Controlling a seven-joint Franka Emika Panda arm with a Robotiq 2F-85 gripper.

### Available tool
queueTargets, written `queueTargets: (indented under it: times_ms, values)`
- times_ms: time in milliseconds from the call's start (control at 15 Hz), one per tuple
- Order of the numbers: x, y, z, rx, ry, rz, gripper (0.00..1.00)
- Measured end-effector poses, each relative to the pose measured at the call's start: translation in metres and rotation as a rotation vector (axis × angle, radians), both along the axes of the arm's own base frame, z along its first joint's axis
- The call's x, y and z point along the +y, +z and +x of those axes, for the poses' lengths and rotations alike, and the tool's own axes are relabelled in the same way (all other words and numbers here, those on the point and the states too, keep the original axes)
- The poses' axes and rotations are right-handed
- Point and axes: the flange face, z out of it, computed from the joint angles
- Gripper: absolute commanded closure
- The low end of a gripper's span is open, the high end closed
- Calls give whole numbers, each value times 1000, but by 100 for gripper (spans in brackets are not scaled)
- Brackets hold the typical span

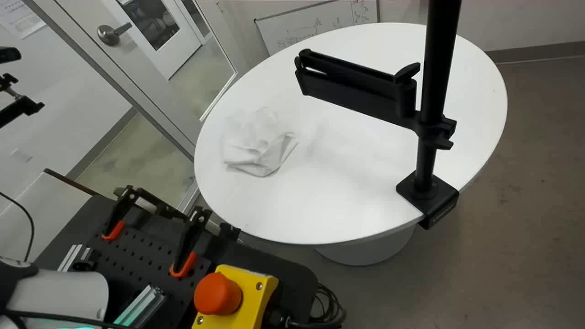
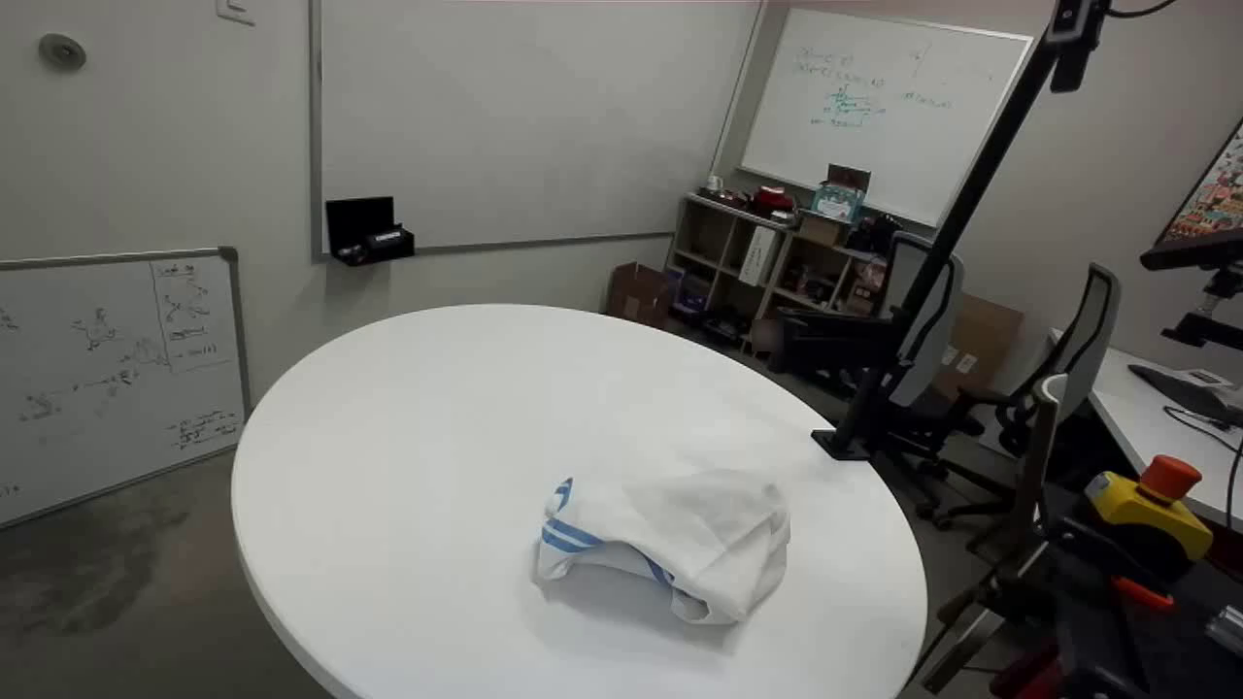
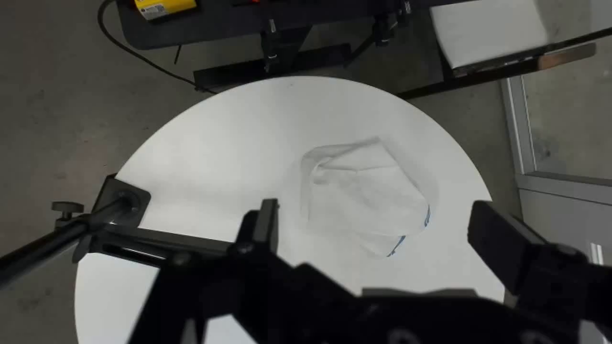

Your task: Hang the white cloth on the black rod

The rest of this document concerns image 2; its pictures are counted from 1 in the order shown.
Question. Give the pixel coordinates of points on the white cloth with blue stripes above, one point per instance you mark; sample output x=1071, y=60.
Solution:
x=718, y=546

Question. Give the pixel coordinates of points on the brown cardboard box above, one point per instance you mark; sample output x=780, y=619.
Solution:
x=639, y=291

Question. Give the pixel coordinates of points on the black marker tray box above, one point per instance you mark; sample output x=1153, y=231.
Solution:
x=366, y=231

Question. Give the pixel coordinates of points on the grey mesh office chair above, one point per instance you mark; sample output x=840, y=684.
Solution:
x=1073, y=355

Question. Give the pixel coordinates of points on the leaning floor whiteboard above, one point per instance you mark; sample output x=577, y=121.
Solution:
x=111, y=369

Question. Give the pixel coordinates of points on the yellow emergency stop button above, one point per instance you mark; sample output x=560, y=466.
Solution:
x=1157, y=500

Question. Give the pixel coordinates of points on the white side desk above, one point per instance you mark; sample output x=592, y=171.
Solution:
x=1148, y=426

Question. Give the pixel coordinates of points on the computer monitor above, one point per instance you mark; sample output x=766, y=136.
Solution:
x=1209, y=223

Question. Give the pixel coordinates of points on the far wall whiteboard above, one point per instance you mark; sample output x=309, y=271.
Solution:
x=898, y=97

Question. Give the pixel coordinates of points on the black camera on rod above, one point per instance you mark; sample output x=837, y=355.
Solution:
x=1073, y=36

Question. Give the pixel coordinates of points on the round wall sensor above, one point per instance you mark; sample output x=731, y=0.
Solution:
x=63, y=52

